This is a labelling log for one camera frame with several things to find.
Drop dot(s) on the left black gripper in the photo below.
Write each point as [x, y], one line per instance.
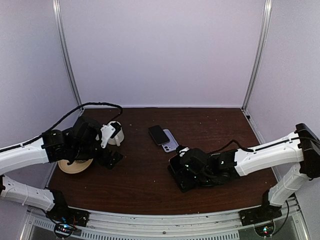
[112, 161]

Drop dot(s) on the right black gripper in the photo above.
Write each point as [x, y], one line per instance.
[184, 181]

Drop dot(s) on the black phone case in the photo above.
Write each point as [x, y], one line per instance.
[183, 181]

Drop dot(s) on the purple-edged phone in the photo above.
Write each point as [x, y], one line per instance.
[158, 135]
[175, 165]

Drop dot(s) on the beige saucer plate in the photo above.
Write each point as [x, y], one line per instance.
[76, 167]

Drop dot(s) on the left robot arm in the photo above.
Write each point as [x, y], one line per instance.
[85, 142]

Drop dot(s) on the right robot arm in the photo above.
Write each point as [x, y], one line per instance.
[192, 168]

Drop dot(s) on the phone under black case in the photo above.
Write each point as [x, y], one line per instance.
[172, 144]

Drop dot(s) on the cream ribbed mug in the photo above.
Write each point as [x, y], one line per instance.
[119, 136]

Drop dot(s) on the front aluminium rail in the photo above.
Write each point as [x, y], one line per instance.
[224, 225]

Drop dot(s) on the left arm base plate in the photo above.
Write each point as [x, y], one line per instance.
[71, 216]

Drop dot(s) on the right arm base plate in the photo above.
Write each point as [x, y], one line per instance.
[259, 214]

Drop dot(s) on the right aluminium post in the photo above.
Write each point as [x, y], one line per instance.
[264, 30]

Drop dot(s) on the aluminium post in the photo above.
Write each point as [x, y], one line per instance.
[264, 30]
[65, 53]

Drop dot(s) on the left aluminium post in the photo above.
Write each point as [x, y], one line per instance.
[65, 53]

